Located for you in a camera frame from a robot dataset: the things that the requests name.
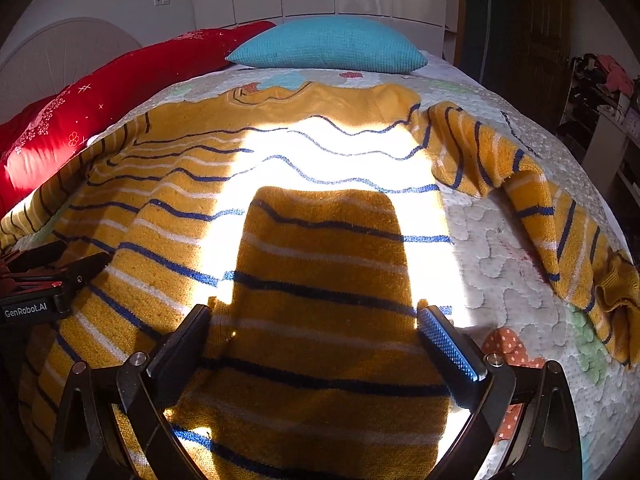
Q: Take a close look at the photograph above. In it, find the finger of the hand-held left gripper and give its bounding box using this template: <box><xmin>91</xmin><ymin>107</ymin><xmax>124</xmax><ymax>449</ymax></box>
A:
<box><xmin>60</xmin><ymin>252</ymin><xmax>113</xmax><ymax>295</ymax></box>
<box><xmin>4</xmin><ymin>240</ymin><xmax>69</xmax><ymax>272</ymax></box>

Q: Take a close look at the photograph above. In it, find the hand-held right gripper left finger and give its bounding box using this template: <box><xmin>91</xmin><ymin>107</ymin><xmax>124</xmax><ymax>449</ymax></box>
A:
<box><xmin>52</xmin><ymin>304</ymin><xmax>213</xmax><ymax>480</ymax></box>

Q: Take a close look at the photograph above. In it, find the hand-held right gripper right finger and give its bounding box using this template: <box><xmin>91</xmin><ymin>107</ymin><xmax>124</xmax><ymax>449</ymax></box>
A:
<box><xmin>416</xmin><ymin>305</ymin><xmax>583</xmax><ymax>480</ymax></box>

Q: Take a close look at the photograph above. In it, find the yellow striped knit sweater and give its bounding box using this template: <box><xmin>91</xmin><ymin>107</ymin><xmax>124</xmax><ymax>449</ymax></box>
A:
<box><xmin>0</xmin><ymin>82</ymin><xmax>640</xmax><ymax>480</ymax></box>

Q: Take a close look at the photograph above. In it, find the patchwork quilted bedspread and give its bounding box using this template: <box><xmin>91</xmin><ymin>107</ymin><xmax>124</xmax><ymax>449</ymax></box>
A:
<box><xmin>0</xmin><ymin>57</ymin><xmax>640</xmax><ymax>480</ymax></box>

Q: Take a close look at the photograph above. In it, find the red long pillow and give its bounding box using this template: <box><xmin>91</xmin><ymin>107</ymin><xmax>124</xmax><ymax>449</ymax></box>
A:
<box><xmin>0</xmin><ymin>21</ymin><xmax>277</xmax><ymax>217</ymax></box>

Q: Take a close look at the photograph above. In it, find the white headboard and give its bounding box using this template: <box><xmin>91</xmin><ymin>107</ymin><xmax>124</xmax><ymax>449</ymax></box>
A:
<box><xmin>0</xmin><ymin>17</ymin><xmax>143</xmax><ymax>111</ymax></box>

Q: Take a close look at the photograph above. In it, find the cluttered shelf unit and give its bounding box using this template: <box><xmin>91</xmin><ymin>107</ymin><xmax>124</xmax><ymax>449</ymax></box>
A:
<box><xmin>555</xmin><ymin>52</ymin><xmax>640</xmax><ymax>216</ymax></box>

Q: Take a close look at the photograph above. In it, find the white bed sheet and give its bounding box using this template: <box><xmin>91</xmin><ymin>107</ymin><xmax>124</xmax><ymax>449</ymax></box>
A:
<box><xmin>417</xmin><ymin>50</ymin><xmax>468</xmax><ymax>80</ymax></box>

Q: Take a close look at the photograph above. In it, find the brown wooden door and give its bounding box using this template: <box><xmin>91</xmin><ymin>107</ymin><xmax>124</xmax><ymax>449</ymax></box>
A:
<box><xmin>492</xmin><ymin>0</ymin><xmax>574</xmax><ymax>133</ymax></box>

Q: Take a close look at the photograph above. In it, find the pink cloth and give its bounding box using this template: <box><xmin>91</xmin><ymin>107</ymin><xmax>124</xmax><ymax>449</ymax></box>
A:
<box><xmin>595</xmin><ymin>54</ymin><xmax>635</xmax><ymax>95</ymax></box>

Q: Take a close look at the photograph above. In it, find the teal knit pillow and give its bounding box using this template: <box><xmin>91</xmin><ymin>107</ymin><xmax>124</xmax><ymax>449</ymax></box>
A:
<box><xmin>226</xmin><ymin>16</ymin><xmax>429</xmax><ymax>75</ymax></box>

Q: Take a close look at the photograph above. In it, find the dark teal door panel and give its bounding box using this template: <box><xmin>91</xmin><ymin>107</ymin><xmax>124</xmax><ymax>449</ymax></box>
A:
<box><xmin>459</xmin><ymin>0</ymin><xmax>495</xmax><ymax>83</ymax></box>

